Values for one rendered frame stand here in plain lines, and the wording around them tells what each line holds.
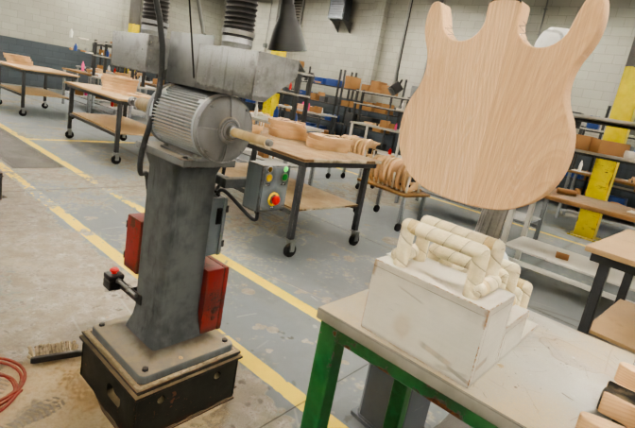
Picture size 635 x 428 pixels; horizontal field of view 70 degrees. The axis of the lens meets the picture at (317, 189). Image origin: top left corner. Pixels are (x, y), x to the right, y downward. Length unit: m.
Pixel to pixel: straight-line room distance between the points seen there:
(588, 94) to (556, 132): 11.42
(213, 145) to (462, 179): 0.97
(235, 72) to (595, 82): 11.30
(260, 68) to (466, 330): 0.89
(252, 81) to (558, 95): 0.82
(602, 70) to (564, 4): 1.84
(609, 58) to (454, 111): 11.46
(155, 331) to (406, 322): 1.26
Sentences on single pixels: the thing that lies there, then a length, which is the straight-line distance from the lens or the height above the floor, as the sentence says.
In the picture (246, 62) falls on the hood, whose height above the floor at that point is 1.49.
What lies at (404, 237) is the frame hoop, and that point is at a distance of 1.01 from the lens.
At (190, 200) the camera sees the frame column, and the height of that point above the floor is 0.94.
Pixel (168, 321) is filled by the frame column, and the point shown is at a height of 0.41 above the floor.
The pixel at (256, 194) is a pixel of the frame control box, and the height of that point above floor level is 1.00.
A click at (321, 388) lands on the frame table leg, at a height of 0.72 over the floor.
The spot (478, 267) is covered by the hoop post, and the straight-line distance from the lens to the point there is 0.95.
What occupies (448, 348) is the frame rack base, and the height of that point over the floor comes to 0.99.
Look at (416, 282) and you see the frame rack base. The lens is 1.00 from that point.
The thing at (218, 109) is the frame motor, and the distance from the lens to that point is 1.66.
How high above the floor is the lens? 1.44
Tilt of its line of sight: 12 degrees down
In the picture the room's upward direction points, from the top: 10 degrees clockwise
